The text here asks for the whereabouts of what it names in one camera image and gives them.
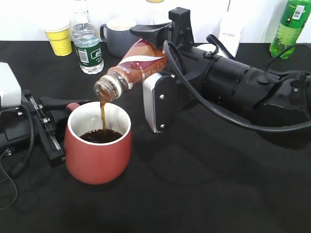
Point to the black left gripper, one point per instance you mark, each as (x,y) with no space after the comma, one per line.
(48,129)

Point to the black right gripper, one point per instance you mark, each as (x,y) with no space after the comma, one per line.
(193,62)

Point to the brown coffee drink bottle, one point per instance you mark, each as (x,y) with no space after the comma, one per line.
(140,62)

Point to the red ceramic mug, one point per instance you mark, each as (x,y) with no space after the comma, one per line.
(95,163)

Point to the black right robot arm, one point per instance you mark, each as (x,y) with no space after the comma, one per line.
(277,105)

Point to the grey ceramic mug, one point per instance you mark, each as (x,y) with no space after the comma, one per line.
(116,34)

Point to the green sprite bottle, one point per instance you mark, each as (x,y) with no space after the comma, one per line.
(291,25)

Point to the clear water bottle green label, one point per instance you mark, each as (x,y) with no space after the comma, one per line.
(86,39)

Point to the yellow paper cup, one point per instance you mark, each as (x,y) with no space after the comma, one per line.
(57,32)

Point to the white milk carton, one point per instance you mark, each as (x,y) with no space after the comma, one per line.
(231,27)

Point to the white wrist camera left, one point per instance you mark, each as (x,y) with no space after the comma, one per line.
(10,90)

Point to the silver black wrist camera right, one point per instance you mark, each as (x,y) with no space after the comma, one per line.
(163,97)

